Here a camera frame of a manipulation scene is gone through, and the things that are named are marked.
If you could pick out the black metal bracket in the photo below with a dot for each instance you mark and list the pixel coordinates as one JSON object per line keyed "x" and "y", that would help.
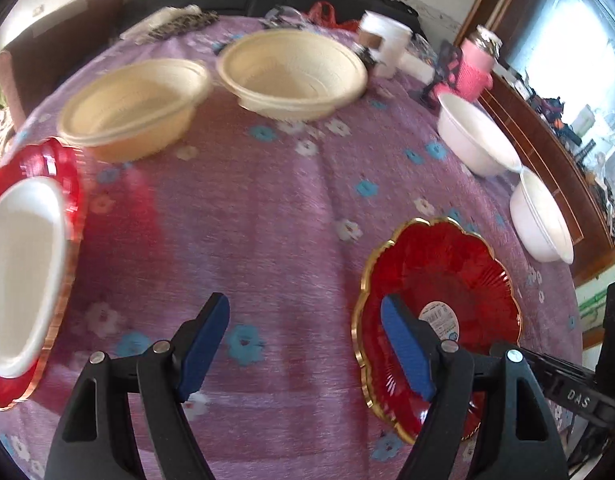
{"x": 445, "y": 67}

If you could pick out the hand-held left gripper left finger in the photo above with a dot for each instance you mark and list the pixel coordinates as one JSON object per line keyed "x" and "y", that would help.
{"x": 207, "y": 347}

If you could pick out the white plastic tub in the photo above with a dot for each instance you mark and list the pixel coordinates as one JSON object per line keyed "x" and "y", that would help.
{"x": 390, "y": 37}

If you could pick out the red plastic bag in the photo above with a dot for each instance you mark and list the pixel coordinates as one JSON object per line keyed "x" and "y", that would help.
{"x": 322, "y": 12}

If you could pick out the jar in pink knitted sleeve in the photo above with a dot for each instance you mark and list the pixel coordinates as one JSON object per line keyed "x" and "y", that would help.
{"x": 475, "y": 67}

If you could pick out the white paper bowl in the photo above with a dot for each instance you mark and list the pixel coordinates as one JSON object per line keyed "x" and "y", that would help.
{"x": 475, "y": 132}
{"x": 540, "y": 220}
{"x": 22, "y": 270}

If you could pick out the clear plastic cup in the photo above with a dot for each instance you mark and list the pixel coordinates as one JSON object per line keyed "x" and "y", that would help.
{"x": 282, "y": 15}

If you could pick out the leopard print cloth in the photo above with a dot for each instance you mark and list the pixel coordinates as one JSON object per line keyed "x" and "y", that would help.
{"x": 180, "y": 22}

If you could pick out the tan thread spool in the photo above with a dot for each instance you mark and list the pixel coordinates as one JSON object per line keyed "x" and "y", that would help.
{"x": 370, "y": 40}

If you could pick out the red gold-rimmed plate with label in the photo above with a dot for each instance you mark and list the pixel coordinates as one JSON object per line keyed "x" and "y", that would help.
{"x": 452, "y": 270}

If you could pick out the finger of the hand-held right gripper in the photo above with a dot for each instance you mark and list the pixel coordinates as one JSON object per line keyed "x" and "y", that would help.
{"x": 580, "y": 392}

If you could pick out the cream ribbed bowl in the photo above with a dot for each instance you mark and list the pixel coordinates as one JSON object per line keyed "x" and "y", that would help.
{"x": 292, "y": 70}
{"x": 132, "y": 110}

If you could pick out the purple floral tablecloth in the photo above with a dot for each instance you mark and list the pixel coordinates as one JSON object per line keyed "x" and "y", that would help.
{"x": 267, "y": 200}

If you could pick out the brown chair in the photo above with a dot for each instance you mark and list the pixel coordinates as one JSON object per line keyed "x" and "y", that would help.
{"x": 57, "y": 35}

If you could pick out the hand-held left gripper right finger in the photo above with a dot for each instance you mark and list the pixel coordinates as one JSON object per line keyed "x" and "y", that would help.
{"x": 405, "y": 347}

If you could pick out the wooden cabinet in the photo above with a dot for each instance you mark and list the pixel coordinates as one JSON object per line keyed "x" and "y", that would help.
{"x": 547, "y": 135}

